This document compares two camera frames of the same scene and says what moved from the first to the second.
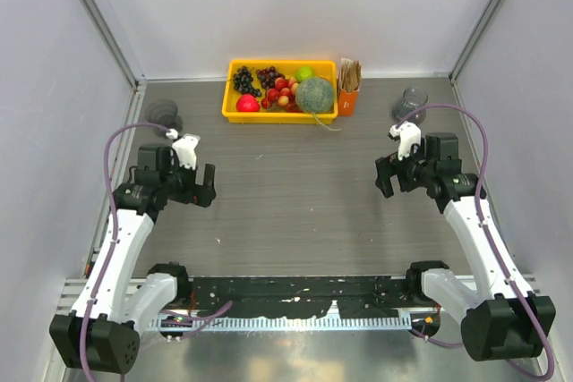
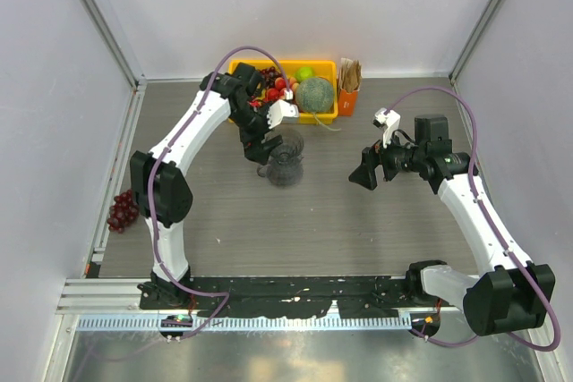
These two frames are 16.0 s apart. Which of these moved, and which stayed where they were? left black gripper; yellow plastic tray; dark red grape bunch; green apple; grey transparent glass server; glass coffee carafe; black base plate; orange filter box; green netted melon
Moved: grey transparent glass server; glass coffee carafe; left black gripper
Stayed: black base plate; yellow plastic tray; dark red grape bunch; green apple; orange filter box; green netted melon
